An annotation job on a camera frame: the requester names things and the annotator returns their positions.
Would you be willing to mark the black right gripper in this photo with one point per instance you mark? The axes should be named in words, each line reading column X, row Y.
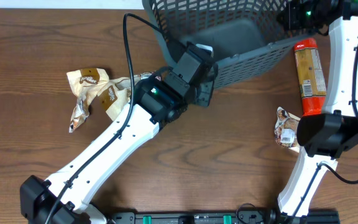
column 291, row 22

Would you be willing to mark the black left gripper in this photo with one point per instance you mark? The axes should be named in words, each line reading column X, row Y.
column 208, row 86

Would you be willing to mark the grey plastic lattice basket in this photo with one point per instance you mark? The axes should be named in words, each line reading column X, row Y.
column 245, row 36

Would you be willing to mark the orange cracker sleeve package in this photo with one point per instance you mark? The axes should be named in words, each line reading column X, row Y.
column 310, row 76

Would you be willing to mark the beige cookie bag with barcode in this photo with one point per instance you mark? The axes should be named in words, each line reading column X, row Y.
column 285, row 130

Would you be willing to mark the beige PanBee snack bag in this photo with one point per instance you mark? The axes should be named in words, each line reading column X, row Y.
column 85, row 84

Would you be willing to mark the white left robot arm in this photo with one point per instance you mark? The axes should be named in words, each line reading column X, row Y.
column 65, row 196

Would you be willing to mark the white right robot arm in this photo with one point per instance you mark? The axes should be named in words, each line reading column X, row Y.
column 325, row 136

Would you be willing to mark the black mounting rail base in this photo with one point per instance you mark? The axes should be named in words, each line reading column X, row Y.
column 250, row 216

